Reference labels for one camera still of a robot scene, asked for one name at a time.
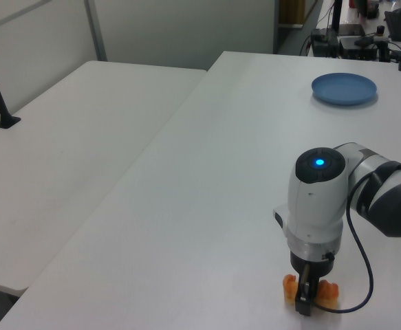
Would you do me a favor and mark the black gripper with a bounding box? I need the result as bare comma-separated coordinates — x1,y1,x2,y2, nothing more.
289,251,336,317

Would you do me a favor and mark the orange braided bread loaf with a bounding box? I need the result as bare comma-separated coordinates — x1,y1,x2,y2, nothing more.
281,273,342,307

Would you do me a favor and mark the blue round plate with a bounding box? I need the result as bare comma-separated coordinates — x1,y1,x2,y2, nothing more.
311,72,379,106

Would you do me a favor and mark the grey control box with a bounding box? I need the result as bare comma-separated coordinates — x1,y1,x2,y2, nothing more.
338,35,391,62

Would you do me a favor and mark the black electronics box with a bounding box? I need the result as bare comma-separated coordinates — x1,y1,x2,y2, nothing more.
311,27,340,58

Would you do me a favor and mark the black flat laptop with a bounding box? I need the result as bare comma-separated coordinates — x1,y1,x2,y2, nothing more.
338,23,367,37

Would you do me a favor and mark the thin black stand pole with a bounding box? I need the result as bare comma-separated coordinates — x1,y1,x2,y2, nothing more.
330,0,343,32

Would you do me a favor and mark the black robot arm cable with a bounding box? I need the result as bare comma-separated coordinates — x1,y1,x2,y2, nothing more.
312,161,401,314

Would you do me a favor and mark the grey partition post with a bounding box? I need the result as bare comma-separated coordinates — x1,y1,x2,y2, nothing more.
83,0,108,63

